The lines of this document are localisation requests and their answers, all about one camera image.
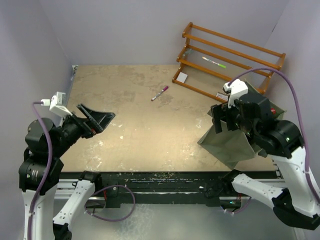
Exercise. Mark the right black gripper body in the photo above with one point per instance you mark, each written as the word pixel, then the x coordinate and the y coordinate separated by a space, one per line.
pixel 246 125

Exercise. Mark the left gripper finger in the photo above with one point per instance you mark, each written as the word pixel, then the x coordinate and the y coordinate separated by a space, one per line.
pixel 91 115
pixel 102 119

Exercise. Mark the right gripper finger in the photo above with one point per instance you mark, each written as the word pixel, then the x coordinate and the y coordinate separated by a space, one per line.
pixel 218 116
pixel 231 119

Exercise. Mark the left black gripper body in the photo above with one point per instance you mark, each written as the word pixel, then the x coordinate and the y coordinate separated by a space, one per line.
pixel 73 129

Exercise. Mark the green canvas bag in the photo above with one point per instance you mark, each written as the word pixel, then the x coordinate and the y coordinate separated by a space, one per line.
pixel 231 147

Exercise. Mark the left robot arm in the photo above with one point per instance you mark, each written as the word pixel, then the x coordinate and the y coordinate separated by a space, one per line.
pixel 39 174

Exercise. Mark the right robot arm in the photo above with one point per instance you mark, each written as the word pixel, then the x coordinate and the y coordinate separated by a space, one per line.
pixel 295 205

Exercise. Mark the small red white packet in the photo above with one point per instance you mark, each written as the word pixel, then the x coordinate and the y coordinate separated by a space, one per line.
pixel 222 96

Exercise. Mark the green marker pen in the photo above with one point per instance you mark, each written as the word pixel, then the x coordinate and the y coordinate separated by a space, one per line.
pixel 213 62

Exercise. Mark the white card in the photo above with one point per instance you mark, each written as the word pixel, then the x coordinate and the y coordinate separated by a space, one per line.
pixel 182 77

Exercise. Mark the purple marker pen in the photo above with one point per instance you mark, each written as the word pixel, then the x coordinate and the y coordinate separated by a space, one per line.
pixel 159 93

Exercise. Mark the wooden shelf rack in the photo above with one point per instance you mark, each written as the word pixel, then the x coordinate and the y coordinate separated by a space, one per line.
pixel 237 55

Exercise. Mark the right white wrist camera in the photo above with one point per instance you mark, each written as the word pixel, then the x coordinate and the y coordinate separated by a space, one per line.
pixel 236 89

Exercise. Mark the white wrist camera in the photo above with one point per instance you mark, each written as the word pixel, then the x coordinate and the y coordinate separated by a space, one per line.
pixel 236 89
pixel 58 105

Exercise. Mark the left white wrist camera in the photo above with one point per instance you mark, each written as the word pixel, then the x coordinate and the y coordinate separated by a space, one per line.
pixel 58 105

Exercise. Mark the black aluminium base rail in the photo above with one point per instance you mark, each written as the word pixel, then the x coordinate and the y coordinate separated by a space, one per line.
pixel 166 188

